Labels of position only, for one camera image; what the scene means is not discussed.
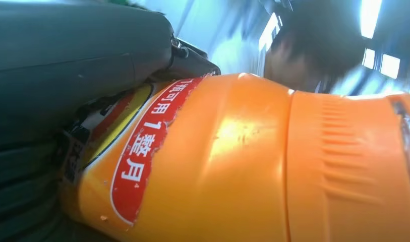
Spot orange detergent bottle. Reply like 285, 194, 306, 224
59, 73, 410, 242

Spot person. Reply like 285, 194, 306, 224
211, 0, 369, 94

